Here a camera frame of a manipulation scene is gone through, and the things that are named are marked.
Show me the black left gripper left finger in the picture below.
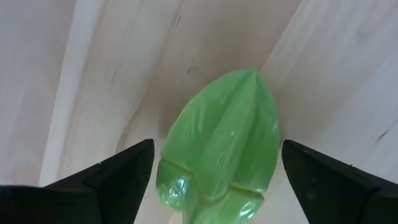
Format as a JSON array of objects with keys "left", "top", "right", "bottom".
[{"left": 0, "top": 139, "right": 155, "bottom": 224}]

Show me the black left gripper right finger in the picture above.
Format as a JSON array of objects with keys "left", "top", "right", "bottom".
[{"left": 281, "top": 139, "right": 398, "bottom": 224}]

